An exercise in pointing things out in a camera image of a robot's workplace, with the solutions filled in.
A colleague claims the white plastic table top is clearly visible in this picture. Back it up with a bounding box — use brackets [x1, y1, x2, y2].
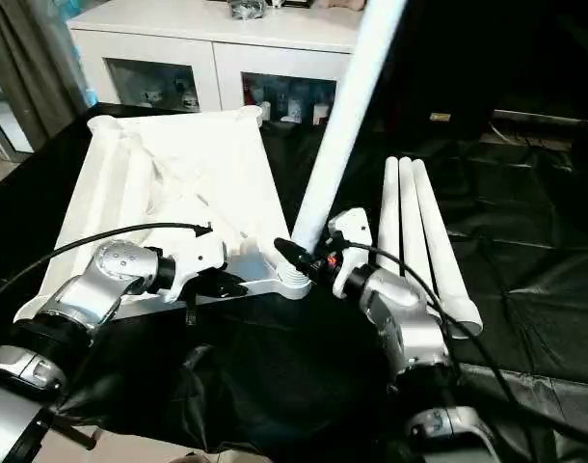
[13, 106, 315, 323]

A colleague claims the white plastic table leg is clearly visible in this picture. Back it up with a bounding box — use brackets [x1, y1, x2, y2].
[375, 156, 407, 281]
[397, 155, 444, 290]
[273, 0, 410, 299]
[412, 159, 484, 340]

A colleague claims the black plastic mat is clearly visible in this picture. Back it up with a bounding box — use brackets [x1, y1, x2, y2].
[0, 100, 588, 463]

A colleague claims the black stand leg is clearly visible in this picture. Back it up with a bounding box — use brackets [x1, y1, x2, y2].
[50, 417, 103, 450]

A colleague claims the black box with yellow label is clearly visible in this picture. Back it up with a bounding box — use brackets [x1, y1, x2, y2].
[365, 0, 497, 141]

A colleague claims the white glass-door cabinet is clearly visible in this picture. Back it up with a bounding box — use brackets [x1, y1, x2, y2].
[66, 0, 372, 127]

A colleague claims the light blue patterned strip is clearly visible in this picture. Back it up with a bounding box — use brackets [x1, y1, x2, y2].
[67, 23, 98, 110]

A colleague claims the grey-brown curtain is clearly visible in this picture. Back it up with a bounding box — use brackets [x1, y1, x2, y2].
[0, 0, 91, 146]

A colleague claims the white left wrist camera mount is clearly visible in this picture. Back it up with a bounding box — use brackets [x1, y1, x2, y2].
[164, 230, 228, 305]

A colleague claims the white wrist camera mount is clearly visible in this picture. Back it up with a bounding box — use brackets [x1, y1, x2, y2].
[324, 207, 373, 299]
[164, 230, 228, 305]

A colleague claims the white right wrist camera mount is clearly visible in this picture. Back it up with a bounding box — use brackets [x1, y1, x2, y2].
[324, 207, 373, 299]

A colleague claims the dark metal rail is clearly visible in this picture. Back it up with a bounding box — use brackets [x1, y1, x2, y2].
[494, 108, 588, 130]

